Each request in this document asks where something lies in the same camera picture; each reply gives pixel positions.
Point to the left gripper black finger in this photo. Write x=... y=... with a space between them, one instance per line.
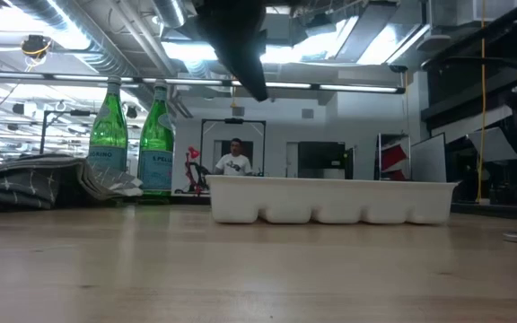
x=240 y=40

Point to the red desk lamp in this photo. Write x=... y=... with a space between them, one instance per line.
x=193 y=152

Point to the person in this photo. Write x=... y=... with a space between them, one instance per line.
x=233 y=163

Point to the long ceiling light strip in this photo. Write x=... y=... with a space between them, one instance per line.
x=357 y=88

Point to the green glass water bottle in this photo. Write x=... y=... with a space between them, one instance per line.
x=156 y=148
x=108 y=130

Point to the white plastic cutlery organizer tray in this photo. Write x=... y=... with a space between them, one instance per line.
x=330 y=197

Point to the red and white shelf rack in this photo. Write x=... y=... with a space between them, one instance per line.
x=393 y=157

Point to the black yellow ceiling reel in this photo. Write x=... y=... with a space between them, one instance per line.
x=36 y=45

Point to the white board panel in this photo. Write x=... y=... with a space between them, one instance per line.
x=429 y=159

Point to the grey folded patterned cloth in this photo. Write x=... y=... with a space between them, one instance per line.
x=29 y=184

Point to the grey wall box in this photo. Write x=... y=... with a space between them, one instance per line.
x=238 y=111
x=308 y=113

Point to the black metal frame stand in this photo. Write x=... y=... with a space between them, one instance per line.
x=80 y=113
x=233 y=121

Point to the silver ventilation duct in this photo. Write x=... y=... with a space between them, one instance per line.
x=106 y=54

